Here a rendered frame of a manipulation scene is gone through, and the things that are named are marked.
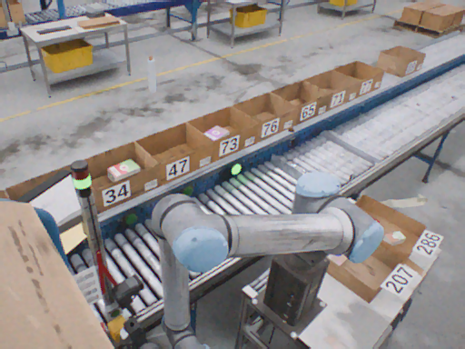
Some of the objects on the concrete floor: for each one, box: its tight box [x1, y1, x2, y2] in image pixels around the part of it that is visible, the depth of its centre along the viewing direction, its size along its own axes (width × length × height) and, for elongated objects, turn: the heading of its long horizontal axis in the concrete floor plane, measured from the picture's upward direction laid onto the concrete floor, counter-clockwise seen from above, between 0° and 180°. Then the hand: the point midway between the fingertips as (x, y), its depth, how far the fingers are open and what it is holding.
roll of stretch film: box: [147, 56, 156, 92], centre depth 511 cm, size 11×11×50 cm
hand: (123, 327), depth 143 cm, fingers closed
